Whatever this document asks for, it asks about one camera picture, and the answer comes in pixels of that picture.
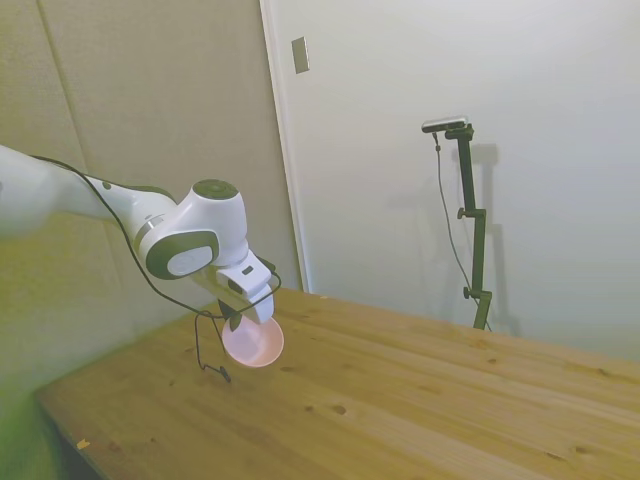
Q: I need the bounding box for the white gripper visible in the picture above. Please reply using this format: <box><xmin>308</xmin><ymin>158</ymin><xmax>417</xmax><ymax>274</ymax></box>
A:
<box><xmin>192</xmin><ymin>272</ymin><xmax>277</xmax><ymax>332</ymax></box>

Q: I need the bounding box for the pink bowl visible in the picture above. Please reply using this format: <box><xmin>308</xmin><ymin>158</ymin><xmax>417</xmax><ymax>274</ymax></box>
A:
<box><xmin>221</xmin><ymin>313</ymin><xmax>285</xmax><ymax>370</ymax></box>

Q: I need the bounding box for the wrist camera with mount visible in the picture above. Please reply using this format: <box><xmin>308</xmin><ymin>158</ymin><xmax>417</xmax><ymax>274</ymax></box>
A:
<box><xmin>214</xmin><ymin>254</ymin><xmax>276</xmax><ymax>302</ymax></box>

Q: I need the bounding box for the black wire bowl rack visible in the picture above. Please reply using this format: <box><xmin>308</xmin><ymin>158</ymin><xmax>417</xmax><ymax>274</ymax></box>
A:
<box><xmin>193</xmin><ymin>309</ymin><xmax>233</xmax><ymax>385</ymax></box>

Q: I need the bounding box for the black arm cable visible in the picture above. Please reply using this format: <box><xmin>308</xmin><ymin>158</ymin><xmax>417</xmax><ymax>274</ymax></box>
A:
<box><xmin>29</xmin><ymin>154</ymin><xmax>281</xmax><ymax>321</ymax></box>

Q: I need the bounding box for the black camera stand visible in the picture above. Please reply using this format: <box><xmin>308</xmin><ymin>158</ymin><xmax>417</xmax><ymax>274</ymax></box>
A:
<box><xmin>443</xmin><ymin>126</ymin><xmax>494</xmax><ymax>331</ymax></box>

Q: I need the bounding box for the grey wall switch plate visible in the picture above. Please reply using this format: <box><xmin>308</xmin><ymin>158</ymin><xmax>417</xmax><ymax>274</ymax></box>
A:
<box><xmin>291</xmin><ymin>35</ymin><xmax>310</xmax><ymax>75</ymax></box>

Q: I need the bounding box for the grey exterior camera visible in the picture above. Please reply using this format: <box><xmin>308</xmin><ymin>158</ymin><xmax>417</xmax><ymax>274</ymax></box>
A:
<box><xmin>421</xmin><ymin>114</ymin><xmax>471</xmax><ymax>135</ymax></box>

